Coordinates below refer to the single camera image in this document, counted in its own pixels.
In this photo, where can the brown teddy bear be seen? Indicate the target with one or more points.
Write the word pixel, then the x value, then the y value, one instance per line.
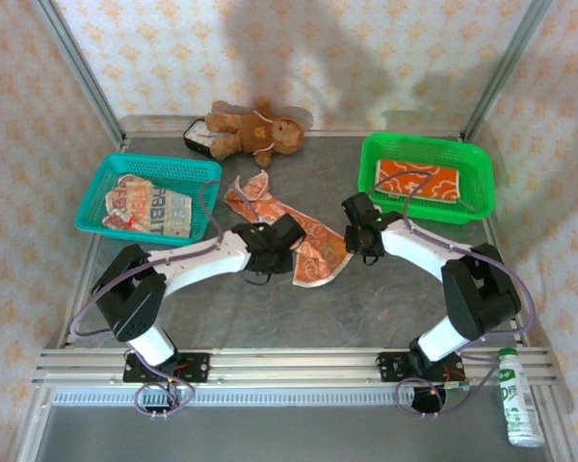
pixel 255 132

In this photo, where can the bright orange flower towel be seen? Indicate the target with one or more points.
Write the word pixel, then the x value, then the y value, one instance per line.
pixel 438 187

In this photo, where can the pale orange rabbit towel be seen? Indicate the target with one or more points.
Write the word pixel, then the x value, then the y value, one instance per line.
pixel 318 260

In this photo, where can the aluminium frame post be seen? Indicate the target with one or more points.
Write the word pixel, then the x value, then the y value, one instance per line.
pixel 78 62
pixel 510 62

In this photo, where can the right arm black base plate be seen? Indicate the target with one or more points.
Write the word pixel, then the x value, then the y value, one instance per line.
pixel 390 368

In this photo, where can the teal plastic basket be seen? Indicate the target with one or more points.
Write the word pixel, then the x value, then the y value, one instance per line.
pixel 173 166

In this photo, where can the wide aluminium mounting rail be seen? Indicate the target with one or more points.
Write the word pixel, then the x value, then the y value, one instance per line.
pixel 294 366

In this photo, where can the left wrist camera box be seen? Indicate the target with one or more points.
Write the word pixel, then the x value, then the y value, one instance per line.
pixel 289 231

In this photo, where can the green plastic basket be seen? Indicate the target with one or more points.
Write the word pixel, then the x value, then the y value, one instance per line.
pixel 424 144

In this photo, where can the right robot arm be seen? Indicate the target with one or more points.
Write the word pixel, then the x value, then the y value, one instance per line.
pixel 414 245

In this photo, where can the lettered multicolour towel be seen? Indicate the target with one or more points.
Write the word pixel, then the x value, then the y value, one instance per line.
pixel 149 212

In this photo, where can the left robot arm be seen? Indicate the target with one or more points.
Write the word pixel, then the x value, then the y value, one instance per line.
pixel 207 260

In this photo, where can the aluminium frame leg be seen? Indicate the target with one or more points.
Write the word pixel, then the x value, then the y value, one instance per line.
pixel 31 433
pixel 555 423

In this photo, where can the black alarm clock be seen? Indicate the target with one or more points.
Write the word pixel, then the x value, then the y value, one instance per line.
pixel 195 139

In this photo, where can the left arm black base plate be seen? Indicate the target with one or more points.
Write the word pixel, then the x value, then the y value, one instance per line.
pixel 197 368

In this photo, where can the aluminium table edge rail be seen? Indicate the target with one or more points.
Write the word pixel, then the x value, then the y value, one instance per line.
pixel 496 240
pixel 84 269

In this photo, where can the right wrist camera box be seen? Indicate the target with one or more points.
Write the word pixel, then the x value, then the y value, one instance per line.
pixel 359 207

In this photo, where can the white green drink bottle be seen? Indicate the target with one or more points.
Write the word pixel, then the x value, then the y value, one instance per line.
pixel 517 394

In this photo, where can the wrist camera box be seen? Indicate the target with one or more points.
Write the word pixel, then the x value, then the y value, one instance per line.
pixel 359 207
pixel 289 231

